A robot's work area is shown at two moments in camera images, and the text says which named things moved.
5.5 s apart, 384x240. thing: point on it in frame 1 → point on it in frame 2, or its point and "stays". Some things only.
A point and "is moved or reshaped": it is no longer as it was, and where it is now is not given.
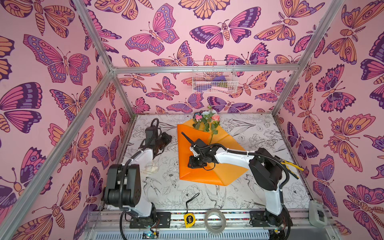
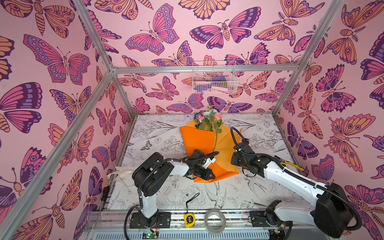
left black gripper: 165,136 → 208,172
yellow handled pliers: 286,163 stays
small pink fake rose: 197,124 is moved or reshaped
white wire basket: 214,77 stays
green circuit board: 149,235 stays
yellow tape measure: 189,218 stays
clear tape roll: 223,217 stays
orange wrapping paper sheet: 222,174 is moved or reshaped
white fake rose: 206,116 is moved or reshaped
